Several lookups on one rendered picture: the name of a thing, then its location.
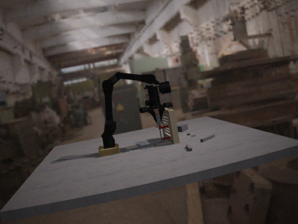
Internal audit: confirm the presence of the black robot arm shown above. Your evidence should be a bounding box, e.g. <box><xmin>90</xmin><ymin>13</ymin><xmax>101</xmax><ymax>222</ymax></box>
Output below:
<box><xmin>101</xmin><ymin>72</ymin><xmax>171</xmax><ymax>149</ymax></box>

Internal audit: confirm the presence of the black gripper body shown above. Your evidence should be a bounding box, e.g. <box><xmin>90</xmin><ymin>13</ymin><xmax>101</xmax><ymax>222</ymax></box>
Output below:
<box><xmin>139</xmin><ymin>95</ymin><xmax>173</xmax><ymax>113</ymax></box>

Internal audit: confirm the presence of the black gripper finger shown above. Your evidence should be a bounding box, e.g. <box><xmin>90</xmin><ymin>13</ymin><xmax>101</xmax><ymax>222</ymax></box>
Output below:
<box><xmin>148</xmin><ymin>111</ymin><xmax>157</xmax><ymax>123</ymax></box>
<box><xmin>159</xmin><ymin>109</ymin><xmax>165</xmax><ymax>121</ymax></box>

